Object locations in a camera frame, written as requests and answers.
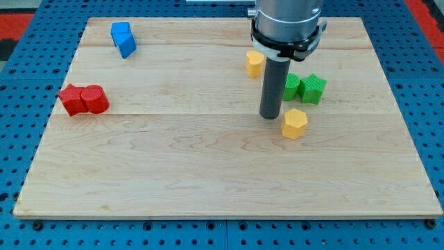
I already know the green round block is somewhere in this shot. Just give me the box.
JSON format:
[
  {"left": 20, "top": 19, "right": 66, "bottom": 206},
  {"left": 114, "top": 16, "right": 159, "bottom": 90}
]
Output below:
[{"left": 282, "top": 73, "right": 300, "bottom": 101}]

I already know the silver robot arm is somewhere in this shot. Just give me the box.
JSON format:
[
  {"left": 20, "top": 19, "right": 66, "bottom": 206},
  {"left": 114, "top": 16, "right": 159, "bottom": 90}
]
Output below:
[{"left": 252, "top": 0, "right": 323, "bottom": 43}]

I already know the yellow heart block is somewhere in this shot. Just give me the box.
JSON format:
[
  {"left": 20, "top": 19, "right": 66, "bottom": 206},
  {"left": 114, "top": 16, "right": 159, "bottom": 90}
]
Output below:
[{"left": 245, "top": 51, "right": 265, "bottom": 78}]

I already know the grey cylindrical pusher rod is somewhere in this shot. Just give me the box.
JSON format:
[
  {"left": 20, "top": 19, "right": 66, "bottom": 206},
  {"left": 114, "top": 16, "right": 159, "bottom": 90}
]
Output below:
[{"left": 259, "top": 58, "right": 291, "bottom": 119}]

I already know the green star block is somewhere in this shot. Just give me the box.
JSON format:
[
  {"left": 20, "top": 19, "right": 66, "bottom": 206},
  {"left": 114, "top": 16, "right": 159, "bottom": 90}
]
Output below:
[{"left": 297, "top": 74, "right": 327, "bottom": 105}]

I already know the red cylinder block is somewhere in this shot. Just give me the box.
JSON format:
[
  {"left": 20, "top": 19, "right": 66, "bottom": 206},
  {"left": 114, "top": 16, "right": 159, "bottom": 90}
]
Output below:
[{"left": 80, "top": 85, "right": 110, "bottom": 114}]

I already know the blue square block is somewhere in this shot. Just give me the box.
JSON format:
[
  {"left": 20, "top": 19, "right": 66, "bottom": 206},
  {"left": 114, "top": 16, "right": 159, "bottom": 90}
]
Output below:
[{"left": 110, "top": 22, "right": 131, "bottom": 47}]

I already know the yellow hexagon block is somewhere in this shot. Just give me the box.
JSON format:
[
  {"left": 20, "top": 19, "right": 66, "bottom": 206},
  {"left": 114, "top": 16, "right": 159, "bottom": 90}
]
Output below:
[{"left": 281, "top": 108, "right": 308, "bottom": 140}]

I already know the light wooden board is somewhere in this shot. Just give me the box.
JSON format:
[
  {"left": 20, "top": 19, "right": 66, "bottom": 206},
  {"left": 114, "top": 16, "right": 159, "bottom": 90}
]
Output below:
[{"left": 13, "top": 17, "right": 443, "bottom": 220}]

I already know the black clamp ring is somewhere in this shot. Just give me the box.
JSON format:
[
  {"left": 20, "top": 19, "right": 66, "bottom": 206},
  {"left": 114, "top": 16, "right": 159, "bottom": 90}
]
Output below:
[{"left": 250, "top": 19, "right": 328, "bottom": 63}]

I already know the blue pentagon block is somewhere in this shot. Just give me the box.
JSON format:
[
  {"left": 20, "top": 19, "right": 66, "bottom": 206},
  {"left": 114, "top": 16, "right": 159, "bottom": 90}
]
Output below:
[{"left": 114, "top": 33, "right": 137, "bottom": 59}]

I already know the red star block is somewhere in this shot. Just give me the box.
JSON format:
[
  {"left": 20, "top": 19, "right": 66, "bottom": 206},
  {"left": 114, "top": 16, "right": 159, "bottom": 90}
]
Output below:
[{"left": 57, "top": 84, "right": 88, "bottom": 117}]

